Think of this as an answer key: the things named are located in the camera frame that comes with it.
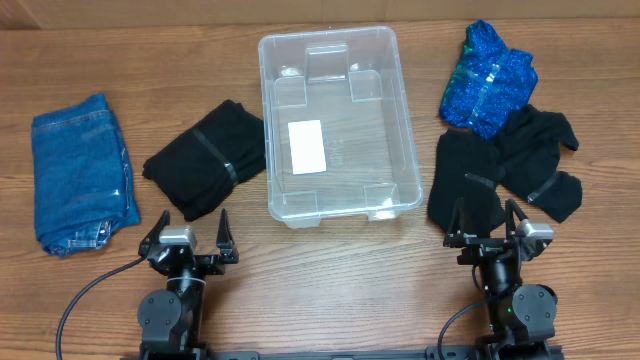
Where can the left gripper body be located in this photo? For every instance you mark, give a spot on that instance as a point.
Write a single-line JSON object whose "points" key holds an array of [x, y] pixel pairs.
{"points": [[208, 266]]}

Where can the blue denim jeans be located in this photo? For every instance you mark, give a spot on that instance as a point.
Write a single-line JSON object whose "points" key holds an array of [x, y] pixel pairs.
{"points": [[83, 178]]}

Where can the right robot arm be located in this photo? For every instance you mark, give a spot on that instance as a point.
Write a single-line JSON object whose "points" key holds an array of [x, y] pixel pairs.
{"points": [[521, 317]]}

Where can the blue sparkly garment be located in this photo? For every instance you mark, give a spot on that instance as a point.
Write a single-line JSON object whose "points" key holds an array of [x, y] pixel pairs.
{"points": [[490, 81]]}

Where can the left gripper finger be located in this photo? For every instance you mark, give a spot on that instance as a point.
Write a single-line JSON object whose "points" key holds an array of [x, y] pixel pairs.
{"points": [[224, 241], [153, 235]]}

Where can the clear plastic storage bin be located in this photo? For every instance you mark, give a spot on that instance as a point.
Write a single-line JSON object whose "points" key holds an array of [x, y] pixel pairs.
{"points": [[352, 81]]}

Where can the white label in bin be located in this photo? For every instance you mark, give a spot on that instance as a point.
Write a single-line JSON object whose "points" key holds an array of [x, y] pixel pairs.
{"points": [[307, 147]]}

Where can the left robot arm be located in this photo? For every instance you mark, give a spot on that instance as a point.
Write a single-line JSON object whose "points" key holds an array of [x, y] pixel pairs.
{"points": [[171, 318]]}

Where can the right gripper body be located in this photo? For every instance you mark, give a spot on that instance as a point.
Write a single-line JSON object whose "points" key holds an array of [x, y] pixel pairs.
{"points": [[479, 246]]}

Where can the black garment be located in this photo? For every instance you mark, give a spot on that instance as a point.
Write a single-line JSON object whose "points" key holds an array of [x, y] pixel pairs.
{"points": [[467, 167], [530, 150], [199, 169]]}

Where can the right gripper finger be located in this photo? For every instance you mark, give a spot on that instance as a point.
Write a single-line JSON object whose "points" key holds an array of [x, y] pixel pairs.
{"points": [[457, 222], [513, 213]]}

